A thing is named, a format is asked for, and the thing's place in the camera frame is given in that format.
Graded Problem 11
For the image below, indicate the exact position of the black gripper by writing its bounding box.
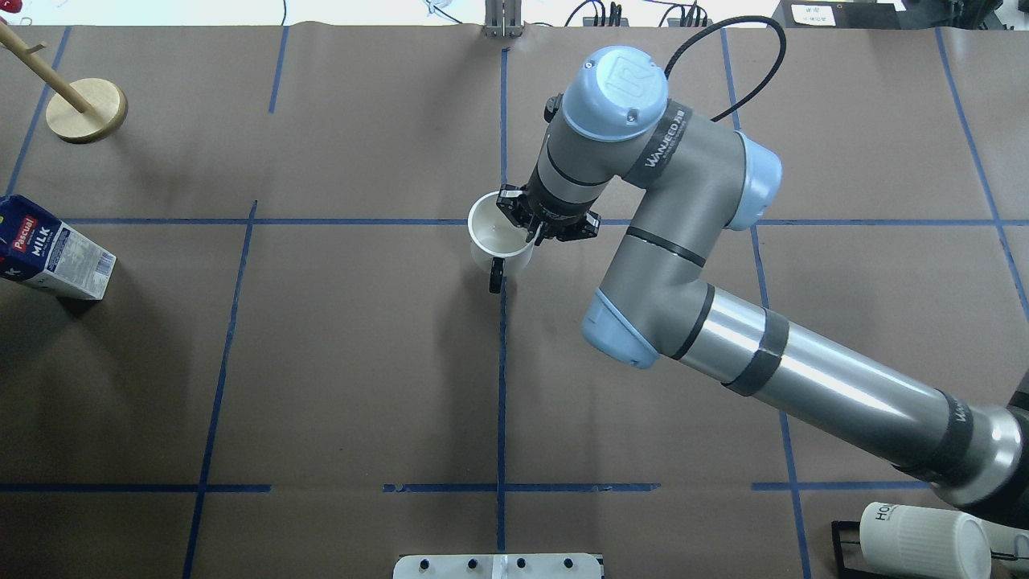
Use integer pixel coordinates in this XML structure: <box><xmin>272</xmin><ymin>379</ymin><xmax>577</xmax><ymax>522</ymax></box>
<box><xmin>497</xmin><ymin>186</ymin><xmax>602</xmax><ymax>246</ymax></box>

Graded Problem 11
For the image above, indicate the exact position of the white smiley mug black handle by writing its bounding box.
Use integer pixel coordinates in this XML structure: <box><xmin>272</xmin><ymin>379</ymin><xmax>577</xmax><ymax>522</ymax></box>
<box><xmin>467</xmin><ymin>190</ymin><xmax>536</xmax><ymax>294</ymax></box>

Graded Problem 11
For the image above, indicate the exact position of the blue Pascual milk carton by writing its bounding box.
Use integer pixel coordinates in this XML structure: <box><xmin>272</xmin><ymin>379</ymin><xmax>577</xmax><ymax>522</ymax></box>
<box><xmin>1</xmin><ymin>195</ymin><xmax>117</xmax><ymax>301</ymax></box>

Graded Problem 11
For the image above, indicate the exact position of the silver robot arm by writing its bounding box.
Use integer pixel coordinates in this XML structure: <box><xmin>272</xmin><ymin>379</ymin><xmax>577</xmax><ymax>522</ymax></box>
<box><xmin>496</xmin><ymin>45</ymin><xmax>1028</xmax><ymax>530</ymax></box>

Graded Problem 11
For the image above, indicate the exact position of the wooden mug tree stand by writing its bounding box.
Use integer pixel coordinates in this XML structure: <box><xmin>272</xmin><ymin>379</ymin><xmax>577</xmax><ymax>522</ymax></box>
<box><xmin>1</xmin><ymin>21</ymin><xmax>128</xmax><ymax>144</ymax></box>

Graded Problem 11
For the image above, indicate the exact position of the white ribbed HOME mug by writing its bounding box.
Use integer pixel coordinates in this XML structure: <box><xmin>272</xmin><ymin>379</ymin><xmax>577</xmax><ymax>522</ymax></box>
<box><xmin>859</xmin><ymin>502</ymin><xmax>992</xmax><ymax>578</ymax></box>

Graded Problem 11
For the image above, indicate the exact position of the grey aluminium frame post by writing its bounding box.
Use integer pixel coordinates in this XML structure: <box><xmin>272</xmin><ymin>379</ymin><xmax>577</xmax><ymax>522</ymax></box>
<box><xmin>484</xmin><ymin>0</ymin><xmax>524</xmax><ymax>38</ymax></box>

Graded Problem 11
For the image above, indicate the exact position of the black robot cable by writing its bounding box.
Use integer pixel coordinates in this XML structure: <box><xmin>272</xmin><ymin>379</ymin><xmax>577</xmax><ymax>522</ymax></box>
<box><xmin>663</xmin><ymin>15</ymin><xmax>787</xmax><ymax>124</ymax></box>

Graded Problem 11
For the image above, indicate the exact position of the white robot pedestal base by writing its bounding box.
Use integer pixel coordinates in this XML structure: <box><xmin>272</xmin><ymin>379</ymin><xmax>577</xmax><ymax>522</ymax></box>
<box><xmin>392</xmin><ymin>552</ymin><xmax>605</xmax><ymax>578</ymax></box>

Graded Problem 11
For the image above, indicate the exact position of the black wire mug rack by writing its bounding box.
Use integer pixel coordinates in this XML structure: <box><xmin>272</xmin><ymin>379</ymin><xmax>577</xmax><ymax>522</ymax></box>
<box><xmin>830</xmin><ymin>520</ymin><xmax>878</xmax><ymax>578</ymax></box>

